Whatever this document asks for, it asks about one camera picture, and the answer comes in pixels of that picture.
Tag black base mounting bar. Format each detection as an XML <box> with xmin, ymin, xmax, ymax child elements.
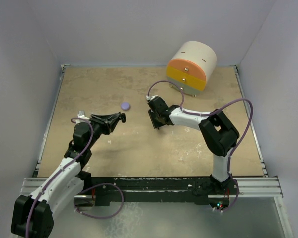
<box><xmin>77</xmin><ymin>171</ymin><xmax>239</xmax><ymax>210</ymax></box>

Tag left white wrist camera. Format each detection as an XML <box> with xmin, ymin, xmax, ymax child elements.
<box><xmin>77</xmin><ymin>111</ymin><xmax>90</xmax><ymax>120</ymax></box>

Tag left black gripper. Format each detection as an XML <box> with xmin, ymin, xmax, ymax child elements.
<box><xmin>86</xmin><ymin>113</ymin><xmax>119</xmax><ymax>149</ymax></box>

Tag aluminium frame rail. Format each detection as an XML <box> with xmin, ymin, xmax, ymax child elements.
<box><xmin>21</xmin><ymin>66</ymin><xmax>282</xmax><ymax>197</ymax></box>

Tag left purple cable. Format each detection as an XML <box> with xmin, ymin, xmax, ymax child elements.
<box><xmin>26</xmin><ymin>117</ymin><xmax>94</xmax><ymax>238</ymax></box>

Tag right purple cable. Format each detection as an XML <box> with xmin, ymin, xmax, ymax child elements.
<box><xmin>147</xmin><ymin>80</ymin><xmax>254</xmax><ymax>214</ymax></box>

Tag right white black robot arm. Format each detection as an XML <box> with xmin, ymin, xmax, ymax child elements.
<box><xmin>146</xmin><ymin>95</ymin><xmax>239</xmax><ymax>194</ymax></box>

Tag round cream drawer cabinet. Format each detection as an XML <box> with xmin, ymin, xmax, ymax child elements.
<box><xmin>166</xmin><ymin>41</ymin><xmax>217</xmax><ymax>96</ymax></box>

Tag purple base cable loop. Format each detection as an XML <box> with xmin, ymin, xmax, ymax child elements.
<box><xmin>73</xmin><ymin>182</ymin><xmax>125</xmax><ymax>219</ymax></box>

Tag black earbud charging case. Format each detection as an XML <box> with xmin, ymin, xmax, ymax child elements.
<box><xmin>120</xmin><ymin>113</ymin><xmax>127</xmax><ymax>123</ymax></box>

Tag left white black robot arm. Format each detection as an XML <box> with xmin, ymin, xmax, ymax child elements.
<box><xmin>11</xmin><ymin>112</ymin><xmax>126</xmax><ymax>238</ymax></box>

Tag purple earbud charging case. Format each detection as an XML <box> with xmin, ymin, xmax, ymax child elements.
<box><xmin>121</xmin><ymin>102</ymin><xmax>131</xmax><ymax>111</ymax></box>

